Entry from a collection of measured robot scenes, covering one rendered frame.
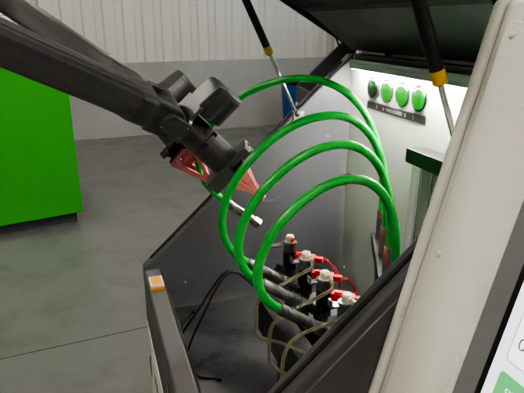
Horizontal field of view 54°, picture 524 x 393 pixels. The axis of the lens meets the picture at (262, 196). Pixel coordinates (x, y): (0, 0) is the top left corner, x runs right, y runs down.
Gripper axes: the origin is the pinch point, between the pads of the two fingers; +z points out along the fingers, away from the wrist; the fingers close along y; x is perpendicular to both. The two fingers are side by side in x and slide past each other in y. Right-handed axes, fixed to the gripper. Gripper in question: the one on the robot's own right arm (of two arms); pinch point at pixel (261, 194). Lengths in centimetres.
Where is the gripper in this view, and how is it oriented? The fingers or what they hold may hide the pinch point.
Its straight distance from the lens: 95.8
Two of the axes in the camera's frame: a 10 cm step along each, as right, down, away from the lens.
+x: -0.5, -3.1, 9.5
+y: 7.0, -6.9, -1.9
